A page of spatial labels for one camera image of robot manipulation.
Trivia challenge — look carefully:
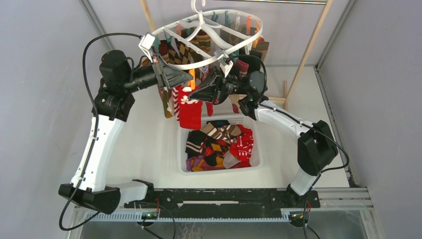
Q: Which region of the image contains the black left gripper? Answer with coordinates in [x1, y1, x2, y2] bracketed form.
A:
[122, 53, 193, 94]

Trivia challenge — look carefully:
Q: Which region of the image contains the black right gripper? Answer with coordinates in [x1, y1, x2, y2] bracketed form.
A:
[188, 66, 250, 104]

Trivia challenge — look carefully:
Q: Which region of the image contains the olive and orange sock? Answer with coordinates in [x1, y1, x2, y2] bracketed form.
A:
[161, 90, 174, 119]

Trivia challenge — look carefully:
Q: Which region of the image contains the orange clothespin clip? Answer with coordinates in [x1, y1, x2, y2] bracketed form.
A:
[188, 69, 196, 90]

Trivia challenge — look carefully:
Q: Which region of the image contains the white round clip hanger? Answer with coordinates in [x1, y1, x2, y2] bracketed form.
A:
[138, 0, 263, 73]

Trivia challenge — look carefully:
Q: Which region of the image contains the red white striped sock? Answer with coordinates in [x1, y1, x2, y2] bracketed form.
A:
[172, 86, 182, 121]

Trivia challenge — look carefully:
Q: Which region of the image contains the red santa sock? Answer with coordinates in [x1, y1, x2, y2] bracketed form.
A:
[177, 86, 203, 130]
[206, 102, 213, 117]

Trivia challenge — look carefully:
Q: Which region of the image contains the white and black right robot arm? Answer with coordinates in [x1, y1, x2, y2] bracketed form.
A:
[188, 70, 338, 207]

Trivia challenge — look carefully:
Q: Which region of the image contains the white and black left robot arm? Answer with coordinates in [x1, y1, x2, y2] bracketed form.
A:
[58, 50, 193, 215]

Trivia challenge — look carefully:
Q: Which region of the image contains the red santa hanging sock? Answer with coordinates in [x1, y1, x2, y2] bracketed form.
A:
[206, 102, 213, 117]

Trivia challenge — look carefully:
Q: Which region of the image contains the argyle brown hanging sock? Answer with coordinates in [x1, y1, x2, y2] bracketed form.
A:
[159, 39, 199, 65]

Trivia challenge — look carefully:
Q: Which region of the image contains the purple striped tan hanging sock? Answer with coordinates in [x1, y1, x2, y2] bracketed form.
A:
[235, 59, 249, 78]

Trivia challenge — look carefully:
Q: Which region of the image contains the tan brown striped basket sock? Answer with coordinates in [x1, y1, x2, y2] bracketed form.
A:
[199, 122, 242, 141]

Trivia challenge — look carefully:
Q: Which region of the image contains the black hanging sock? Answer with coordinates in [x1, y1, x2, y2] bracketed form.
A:
[238, 51, 262, 74]

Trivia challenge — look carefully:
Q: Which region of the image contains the brown striped hanging sock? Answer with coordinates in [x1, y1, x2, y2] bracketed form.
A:
[191, 30, 211, 53]

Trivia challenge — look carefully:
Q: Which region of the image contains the black sock in basket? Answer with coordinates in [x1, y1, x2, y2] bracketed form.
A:
[185, 130, 208, 158]

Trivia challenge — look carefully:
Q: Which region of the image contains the red black argyle basket sock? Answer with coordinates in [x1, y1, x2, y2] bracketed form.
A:
[200, 138, 231, 166]

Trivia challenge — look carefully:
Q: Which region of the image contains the red patterned sock in basket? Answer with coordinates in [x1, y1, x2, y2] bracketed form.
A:
[230, 124, 254, 167]

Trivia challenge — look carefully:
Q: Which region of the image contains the purple orange sock in basket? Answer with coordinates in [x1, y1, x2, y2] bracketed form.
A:
[186, 155, 225, 172]

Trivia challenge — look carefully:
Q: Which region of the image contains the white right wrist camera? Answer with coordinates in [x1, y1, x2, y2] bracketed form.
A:
[214, 49, 233, 78]

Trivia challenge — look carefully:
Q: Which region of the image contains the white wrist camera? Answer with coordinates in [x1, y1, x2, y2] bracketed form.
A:
[138, 32, 156, 63]
[214, 49, 233, 78]

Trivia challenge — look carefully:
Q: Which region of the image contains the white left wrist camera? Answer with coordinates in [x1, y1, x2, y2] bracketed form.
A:
[138, 32, 156, 63]

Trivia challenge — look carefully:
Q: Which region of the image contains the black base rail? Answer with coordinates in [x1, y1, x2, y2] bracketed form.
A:
[124, 188, 321, 220]

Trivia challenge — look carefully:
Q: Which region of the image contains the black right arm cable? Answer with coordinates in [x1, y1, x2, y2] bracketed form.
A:
[226, 54, 350, 239]

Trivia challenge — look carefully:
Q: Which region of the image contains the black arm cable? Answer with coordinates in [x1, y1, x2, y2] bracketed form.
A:
[58, 32, 142, 232]
[226, 54, 350, 239]

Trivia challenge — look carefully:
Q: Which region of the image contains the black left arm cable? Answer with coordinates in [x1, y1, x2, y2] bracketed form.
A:
[58, 32, 142, 232]

